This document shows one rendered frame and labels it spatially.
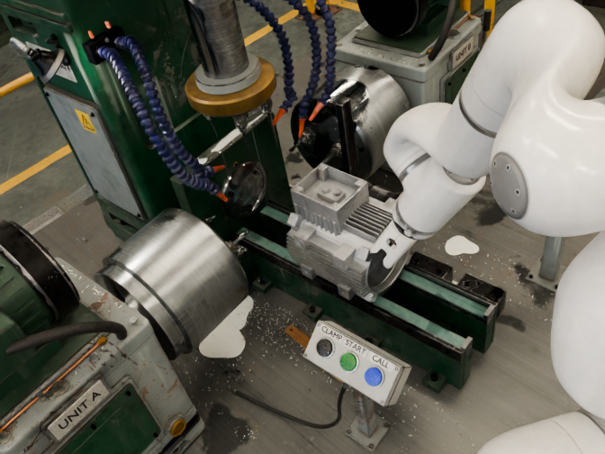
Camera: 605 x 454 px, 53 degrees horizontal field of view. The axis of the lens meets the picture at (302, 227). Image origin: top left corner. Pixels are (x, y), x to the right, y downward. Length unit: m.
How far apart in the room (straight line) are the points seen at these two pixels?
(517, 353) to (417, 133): 0.67
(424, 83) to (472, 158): 0.80
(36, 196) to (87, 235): 1.75
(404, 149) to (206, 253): 0.44
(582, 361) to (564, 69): 0.26
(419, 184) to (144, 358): 0.55
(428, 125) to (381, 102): 0.65
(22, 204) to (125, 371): 2.57
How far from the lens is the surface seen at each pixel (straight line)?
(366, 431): 1.24
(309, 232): 1.23
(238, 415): 1.33
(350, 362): 1.03
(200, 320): 1.17
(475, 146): 0.73
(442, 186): 0.87
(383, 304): 1.29
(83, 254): 1.80
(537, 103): 0.49
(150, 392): 1.16
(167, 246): 1.16
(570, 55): 0.54
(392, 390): 1.01
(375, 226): 1.18
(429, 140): 0.81
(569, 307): 0.60
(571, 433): 0.75
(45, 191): 3.60
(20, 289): 0.98
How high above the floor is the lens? 1.93
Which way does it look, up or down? 43 degrees down
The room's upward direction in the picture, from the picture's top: 12 degrees counter-clockwise
